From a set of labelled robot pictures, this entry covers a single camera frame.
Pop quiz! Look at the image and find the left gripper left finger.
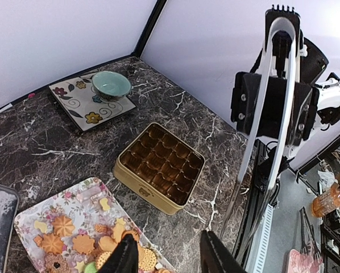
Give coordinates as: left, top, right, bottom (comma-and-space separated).
98, 234, 139, 273

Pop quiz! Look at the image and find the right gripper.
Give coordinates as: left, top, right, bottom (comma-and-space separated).
230, 72, 320, 141

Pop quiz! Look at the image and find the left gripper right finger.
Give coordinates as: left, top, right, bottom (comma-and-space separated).
200, 230, 246, 273

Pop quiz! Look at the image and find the floral cookie tray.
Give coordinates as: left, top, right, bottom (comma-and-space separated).
14, 177, 175, 272

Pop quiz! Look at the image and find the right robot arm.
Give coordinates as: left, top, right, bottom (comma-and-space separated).
230, 39, 340, 159

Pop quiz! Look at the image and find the green sandwich cookie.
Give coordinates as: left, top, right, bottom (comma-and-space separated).
84, 262, 98, 273

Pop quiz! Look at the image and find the swirl butter cookie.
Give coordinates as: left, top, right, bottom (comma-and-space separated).
52, 215, 75, 237

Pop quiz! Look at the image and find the gold cookie tin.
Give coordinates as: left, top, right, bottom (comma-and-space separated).
113, 122, 205, 215

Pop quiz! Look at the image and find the silver tin lid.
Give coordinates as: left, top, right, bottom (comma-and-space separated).
0, 185, 19, 272

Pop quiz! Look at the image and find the square floral plate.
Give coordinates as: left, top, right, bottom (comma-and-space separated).
49, 73, 136, 132

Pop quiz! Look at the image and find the light green ceramic bowl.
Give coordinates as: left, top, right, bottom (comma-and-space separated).
92, 71, 132, 102

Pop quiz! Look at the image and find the white slotted cable duct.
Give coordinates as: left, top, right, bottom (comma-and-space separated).
252, 204, 273, 273

